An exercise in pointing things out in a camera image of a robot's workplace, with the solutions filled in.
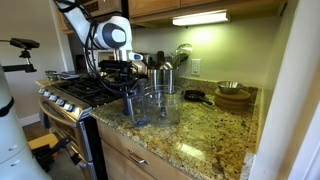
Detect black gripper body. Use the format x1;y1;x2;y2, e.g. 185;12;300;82
113;68;138;85

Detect black food processor blade assembly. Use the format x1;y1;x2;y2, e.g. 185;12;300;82
122;93;135;117

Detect wide perforated steel utensil holder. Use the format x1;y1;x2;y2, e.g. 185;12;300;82
147;68;164;88

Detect narrow perforated steel utensil holder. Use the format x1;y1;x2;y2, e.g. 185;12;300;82
162;68;176;94

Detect clear measuring pitcher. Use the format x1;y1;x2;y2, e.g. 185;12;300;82
128;84;186;128

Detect brown wooden spatula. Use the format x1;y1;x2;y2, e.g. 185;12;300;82
155;50;165;70

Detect steel ladle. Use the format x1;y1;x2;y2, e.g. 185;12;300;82
173;43;194;67

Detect black cast iron skillet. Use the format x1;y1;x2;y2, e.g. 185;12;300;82
183;89;214;107

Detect stainless steel gas range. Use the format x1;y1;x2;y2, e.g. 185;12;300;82
34;70;113;180

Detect lower kitchen cabinet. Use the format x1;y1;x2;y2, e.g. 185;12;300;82
95;119;193;180

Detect wooden upper cabinets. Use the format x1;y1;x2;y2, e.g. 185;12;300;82
127;0;288;25

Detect small steel bowl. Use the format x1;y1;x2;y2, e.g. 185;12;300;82
217;80;244;95

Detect under-cabinet light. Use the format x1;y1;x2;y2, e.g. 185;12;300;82
171;9;231;27

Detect wooden bowl stack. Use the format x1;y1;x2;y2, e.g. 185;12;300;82
214;88;252;113

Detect yellow box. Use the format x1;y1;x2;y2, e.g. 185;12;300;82
27;133;60;151

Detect black tool on floor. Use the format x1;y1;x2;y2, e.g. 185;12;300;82
32;135;83;172

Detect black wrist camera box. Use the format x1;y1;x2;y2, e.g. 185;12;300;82
97;59;132;72

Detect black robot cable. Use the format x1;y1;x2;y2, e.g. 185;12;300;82
54;0;142;98

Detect white wall outlet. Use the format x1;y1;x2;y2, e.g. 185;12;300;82
190;58;202;77

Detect metal drawer handle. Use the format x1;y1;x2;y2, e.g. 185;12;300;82
127;150;150;166

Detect black camera on stand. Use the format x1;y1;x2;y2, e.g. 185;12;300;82
0;37;41;74

